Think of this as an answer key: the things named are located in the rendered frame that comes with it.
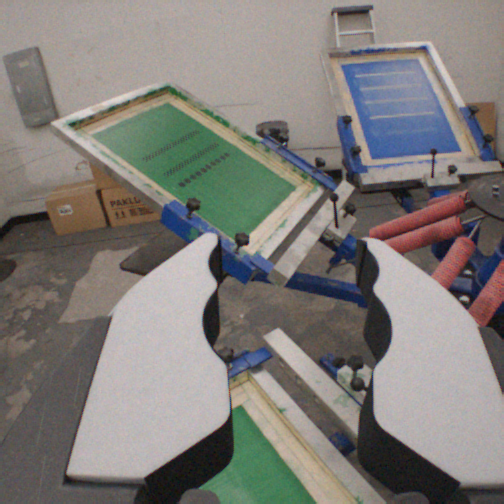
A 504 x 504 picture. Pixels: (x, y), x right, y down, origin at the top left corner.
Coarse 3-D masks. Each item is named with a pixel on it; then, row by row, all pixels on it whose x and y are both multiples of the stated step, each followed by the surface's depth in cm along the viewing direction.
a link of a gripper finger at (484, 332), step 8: (480, 328) 8; (488, 328) 8; (488, 336) 8; (496, 336) 8; (488, 344) 8; (496, 344) 8; (488, 352) 8; (496, 352) 8; (496, 360) 7; (496, 368) 7; (496, 376) 7; (456, 496) 5; (464, 496) 5; (472, 496) 5; (480, 496) 5; (488, 496) 5; (496, 496) 5
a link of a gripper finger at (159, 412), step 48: (144, 288) 9; (192, 288) 9; (144, 336) 8; (192, 336) 8; (96, 384) 7; (144, 384) 7; (192, 384) 7; (96, 432) 6; (144, 432) 6; (192, 432) 6; (96, 480) 6; (144, 480) 6; (192, 480) 7
